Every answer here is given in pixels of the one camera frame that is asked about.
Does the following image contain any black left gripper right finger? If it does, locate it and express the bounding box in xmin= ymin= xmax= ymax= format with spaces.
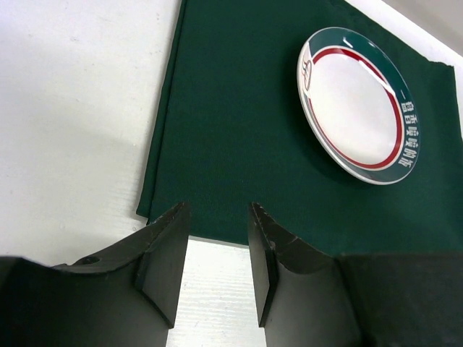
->
xmin=248 ymin=203 xmax=462 ymax=346

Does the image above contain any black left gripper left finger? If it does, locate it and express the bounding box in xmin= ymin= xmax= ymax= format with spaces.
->
xmin=1 ymin=202 xmax=190 ymax=346

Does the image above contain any dark green cloth placemat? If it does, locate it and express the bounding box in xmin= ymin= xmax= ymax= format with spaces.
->
xmin=137 ymin=1 xmax=462 ymax=254

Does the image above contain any white plate green red rim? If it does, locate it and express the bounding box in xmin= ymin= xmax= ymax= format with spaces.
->
xmin=297 ymin=27 xmax=421 ymax=185

